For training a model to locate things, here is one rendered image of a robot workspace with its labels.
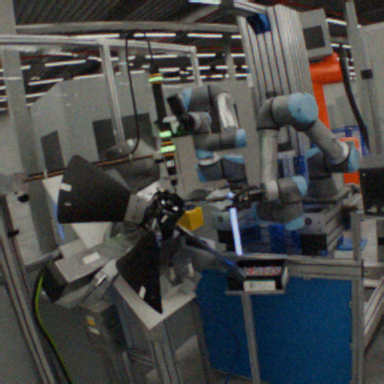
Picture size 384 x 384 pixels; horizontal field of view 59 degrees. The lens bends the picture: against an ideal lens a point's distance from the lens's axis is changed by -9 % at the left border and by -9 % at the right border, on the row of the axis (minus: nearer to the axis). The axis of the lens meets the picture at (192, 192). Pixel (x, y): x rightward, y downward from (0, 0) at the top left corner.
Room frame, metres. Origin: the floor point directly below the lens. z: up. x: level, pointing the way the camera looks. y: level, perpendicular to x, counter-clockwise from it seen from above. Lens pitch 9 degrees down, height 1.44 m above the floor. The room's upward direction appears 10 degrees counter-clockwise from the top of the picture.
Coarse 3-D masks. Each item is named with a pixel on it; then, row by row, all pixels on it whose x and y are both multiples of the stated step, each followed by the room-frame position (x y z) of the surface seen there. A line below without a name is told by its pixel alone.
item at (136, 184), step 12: (120, 144) 1.43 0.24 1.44; (144, 144) 1.42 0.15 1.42; (156, 144) 1.42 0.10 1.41; (108, 156) 1.40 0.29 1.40; (132, 156) 1.39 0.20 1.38; (120, 168) 1.36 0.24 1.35; (132, 168) 1.35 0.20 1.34; (144, 168) 1.34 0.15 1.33; (156, 168) 1.33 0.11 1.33; (132, 180) 1.33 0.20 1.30; (144, 180) 1.31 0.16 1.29; (156, 180) 1.30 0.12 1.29
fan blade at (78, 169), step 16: (80, 160) 1.14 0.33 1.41; (64, 176) 1.10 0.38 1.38; (80, 176) 1.12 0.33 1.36; (96, 176) 1.14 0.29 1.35; (64, 192) 1.08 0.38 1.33; (80, 192) 1.11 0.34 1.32; (96, 192) 1.13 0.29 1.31; (112, 192) 1.15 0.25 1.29; (128, 192) 1.17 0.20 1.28; (64, 208) 1.07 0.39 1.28; (80, 208) 1.10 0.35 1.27; (96, 208) 1.12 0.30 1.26; (112, 208) 1.15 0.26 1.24
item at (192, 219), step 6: (186, 210) 1.72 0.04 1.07; (192, 210) 1.71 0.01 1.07; (198, 210) 1.73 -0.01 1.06; (186, 216) 1.69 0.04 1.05; (192, 216) 1.69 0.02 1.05; (198, 216) 1.73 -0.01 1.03; (180, 222) 1.72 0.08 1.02; (186, 222) 1.69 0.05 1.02; (192, 222) 1.69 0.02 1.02; (198, 222) 1.72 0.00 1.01; (186, 228) 1.70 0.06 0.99; (192, 228) 1.68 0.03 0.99
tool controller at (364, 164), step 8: (368, 160) 1.19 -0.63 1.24; (376, 160) 1.17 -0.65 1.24; (360, 168) 1.16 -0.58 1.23; (368, 168) 1.14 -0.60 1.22; (376, 168) 1.13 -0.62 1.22; (360, 176) 1.17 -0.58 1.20; (368, 176) 1.15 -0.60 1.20; (376, 176) 1.13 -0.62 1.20; (360, 184) 1.18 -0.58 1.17; (368, 184) 1.16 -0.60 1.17; (376, 184) 1.14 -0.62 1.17; (368, 192) 1.17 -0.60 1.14; (376, 192) 1.15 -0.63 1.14; (368, 200) 1.18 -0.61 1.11; (376, 200) 1.16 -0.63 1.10; (368, 208) 1.19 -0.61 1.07; (376, 208) 1.15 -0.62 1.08
